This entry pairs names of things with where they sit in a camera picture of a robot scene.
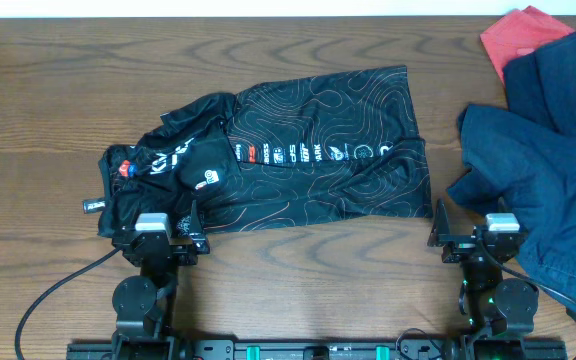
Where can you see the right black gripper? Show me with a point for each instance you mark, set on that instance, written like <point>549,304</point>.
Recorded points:
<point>460,246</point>

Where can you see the dark blue denim garment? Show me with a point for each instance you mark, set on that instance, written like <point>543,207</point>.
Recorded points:
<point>525,156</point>

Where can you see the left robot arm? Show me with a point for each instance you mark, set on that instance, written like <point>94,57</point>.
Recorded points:
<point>144,303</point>

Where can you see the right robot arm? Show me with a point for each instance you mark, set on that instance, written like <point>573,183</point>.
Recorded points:
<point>500,311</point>

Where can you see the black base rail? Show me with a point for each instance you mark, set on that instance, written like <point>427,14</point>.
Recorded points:
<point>410,348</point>

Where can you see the black cycling jersey orange lines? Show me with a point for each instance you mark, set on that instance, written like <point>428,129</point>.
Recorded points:
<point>279,154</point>

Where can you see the red cloth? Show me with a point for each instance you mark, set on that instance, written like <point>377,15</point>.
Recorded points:
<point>520,33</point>

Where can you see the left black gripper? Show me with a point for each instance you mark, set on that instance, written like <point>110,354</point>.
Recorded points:
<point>166,247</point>

